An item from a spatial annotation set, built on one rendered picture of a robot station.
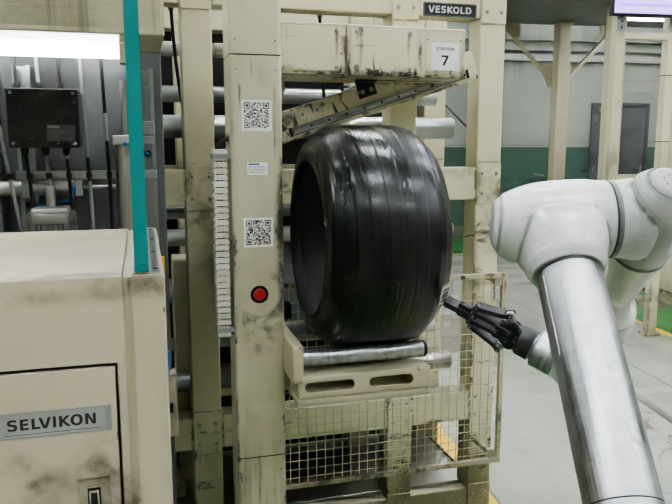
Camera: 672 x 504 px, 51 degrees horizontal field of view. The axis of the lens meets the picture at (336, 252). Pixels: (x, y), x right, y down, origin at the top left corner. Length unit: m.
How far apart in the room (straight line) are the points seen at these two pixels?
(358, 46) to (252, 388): 1.01
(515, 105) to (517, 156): 0.81
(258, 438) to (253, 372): 0.18
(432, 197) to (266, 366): 0.61
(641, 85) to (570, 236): 11.55
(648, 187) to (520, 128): 10.56
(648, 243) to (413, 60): 1.13
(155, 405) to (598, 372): 0.61
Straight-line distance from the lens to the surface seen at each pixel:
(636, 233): 1.22
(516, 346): 1.72
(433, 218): 1.68
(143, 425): 1.03
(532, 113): 11.83
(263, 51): 1.78
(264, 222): 1.77
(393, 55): 2.14
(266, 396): 1.88
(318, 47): 2.08
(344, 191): 1.65
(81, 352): 0.99
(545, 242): 1.14
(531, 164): 11.75
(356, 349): 1.82
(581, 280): 1.12
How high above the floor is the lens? 1.44
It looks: 9 degrees down
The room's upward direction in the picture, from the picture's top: straight up
